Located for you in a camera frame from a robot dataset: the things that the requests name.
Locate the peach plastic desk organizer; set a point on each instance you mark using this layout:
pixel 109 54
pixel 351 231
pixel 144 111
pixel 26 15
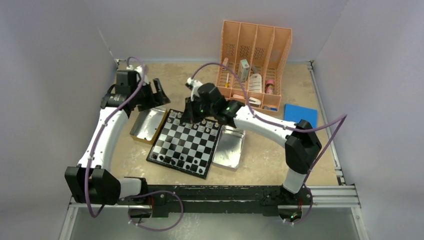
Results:
pixel 266 49

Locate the white green small box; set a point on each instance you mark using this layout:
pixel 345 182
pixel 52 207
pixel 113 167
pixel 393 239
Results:
pixel 243 70

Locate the blue notebook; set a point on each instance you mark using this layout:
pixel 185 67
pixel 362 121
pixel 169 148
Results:
pixel 295 113

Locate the black white chess board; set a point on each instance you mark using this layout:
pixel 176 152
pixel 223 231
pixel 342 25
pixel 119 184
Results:
pixel 178 144

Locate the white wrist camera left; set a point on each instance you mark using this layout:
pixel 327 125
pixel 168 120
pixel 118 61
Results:
pixel 142 71

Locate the metal tin with black pieces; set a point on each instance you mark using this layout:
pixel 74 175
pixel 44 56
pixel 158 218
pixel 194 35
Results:
pixel 147 125

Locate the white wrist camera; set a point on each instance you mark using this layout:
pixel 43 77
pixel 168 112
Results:
pixel 194 86
pixel 142 71

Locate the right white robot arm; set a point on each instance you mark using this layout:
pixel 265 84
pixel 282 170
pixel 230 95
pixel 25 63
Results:
pixel 300 142

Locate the white stapler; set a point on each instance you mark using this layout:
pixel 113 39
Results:
pixel 254 102

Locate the empty metal tin lid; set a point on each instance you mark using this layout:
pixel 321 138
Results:
pixel 229 148

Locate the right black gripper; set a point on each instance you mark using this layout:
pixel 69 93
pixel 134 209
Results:
pixel 190 116

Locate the pink tape roll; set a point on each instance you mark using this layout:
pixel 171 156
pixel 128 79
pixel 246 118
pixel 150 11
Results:
pixel 269 86

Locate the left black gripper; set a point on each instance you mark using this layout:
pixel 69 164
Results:
pixel 155 99

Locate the pink eraser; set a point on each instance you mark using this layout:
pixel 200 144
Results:
pixel 237 96

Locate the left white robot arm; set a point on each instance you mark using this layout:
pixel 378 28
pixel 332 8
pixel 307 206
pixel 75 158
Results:
pixel 91 179

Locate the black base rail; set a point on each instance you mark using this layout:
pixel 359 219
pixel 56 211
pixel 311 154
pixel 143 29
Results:
pixel 267 200

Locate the pink small tube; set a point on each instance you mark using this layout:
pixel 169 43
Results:
pixel 224 64

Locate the white striped bottle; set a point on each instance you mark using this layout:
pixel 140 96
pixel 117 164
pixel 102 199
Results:
pixel 255 83

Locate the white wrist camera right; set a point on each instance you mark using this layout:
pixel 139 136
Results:
pixel 194 86

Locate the yellow white pen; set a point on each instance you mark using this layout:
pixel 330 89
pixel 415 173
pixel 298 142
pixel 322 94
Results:
pixel 227 80

